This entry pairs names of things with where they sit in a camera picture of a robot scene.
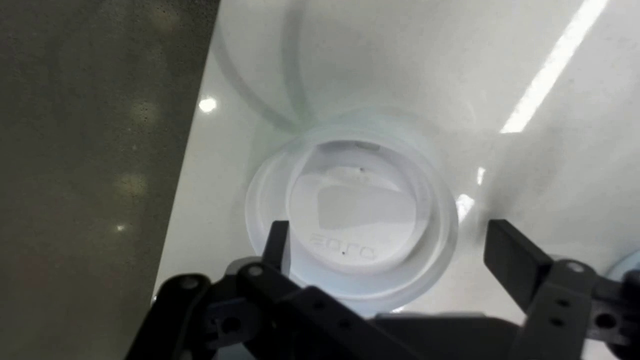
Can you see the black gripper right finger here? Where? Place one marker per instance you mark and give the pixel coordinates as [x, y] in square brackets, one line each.
[567, 313]

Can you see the white plastic cup lid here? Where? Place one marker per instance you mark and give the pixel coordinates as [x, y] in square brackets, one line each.
[363, 212]

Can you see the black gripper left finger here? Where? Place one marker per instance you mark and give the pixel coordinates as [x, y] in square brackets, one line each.
[281, 313]

